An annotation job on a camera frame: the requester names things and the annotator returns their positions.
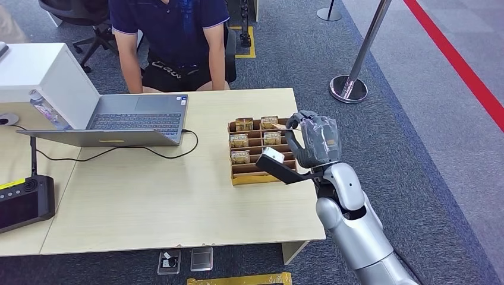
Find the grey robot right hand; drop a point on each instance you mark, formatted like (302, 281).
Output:
(319, 139)

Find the brown printed hotel card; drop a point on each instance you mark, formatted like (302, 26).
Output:
(240, 157)
(269, 122)
(239, 141)
(279, 126)
(244, 124)
(272, 138)

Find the person's left forearm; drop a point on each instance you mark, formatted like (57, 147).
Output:
(216, 59)

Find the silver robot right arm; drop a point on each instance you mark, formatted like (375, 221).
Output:
(358, 228)

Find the person's right forearm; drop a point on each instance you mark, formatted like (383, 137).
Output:
(130, 67)

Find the wooden card holder rack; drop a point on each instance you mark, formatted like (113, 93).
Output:
(252, 179)

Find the person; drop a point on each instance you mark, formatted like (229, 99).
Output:
(173, 35)

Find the beige desk leg panel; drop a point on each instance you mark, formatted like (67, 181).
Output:
(293, 251)

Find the black seat backrest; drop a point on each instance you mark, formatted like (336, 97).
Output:
(230, 55)

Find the black upright stand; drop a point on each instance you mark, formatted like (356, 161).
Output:
(245, 37)

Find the yellow taped floor strip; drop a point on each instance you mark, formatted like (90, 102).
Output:
(240, 280)

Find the closed steel floor socket box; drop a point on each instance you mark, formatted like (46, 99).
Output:
(201, 259)

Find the grey open laptop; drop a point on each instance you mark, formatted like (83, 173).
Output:
(138, 118)

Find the open floor socket box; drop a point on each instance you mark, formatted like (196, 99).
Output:
(169, 262)

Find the black office chair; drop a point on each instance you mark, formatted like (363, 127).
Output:
(84, 19)

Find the clear plastic water bottle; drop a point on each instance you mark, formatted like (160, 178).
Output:
(49, 112)

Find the white box cabinet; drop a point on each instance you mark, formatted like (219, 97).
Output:
(47, 74)

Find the black controller antenna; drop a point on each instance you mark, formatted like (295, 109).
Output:
(33, 157)

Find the black handheld controller with screen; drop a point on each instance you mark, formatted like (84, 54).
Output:
(23, 202)

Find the grey device on cabinet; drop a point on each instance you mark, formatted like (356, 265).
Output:
(2, 49)

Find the black bracket wrist camera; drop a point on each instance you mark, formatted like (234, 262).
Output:
(279, 169)

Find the chrome stanchion post with base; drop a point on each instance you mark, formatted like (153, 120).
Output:
(350, 84)
(328, 13)

